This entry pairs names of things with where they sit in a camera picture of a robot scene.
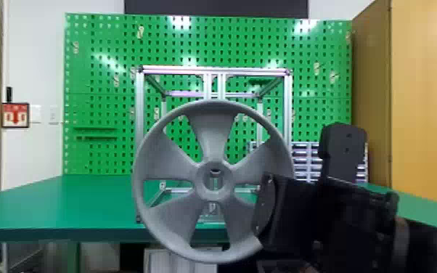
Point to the grey wheel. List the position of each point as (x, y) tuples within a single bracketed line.
[(211, 127)]

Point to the white wall switch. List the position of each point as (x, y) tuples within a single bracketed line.
[(35, 113), (54, 114)]

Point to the wooden cupboard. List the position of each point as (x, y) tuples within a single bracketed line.
[(413, 95)]

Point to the white drawer cabinet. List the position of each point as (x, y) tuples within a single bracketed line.
[(305, 160)]

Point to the silver frame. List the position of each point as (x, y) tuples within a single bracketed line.
[(211, 71)]

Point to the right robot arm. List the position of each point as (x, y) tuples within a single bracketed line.
[(430, 247)]

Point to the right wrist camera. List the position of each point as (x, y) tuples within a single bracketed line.
[(342, 149)]

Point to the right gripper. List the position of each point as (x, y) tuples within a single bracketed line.
[(329, 221)]

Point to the red wall sign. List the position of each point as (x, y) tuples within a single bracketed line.
[(15, 114)]

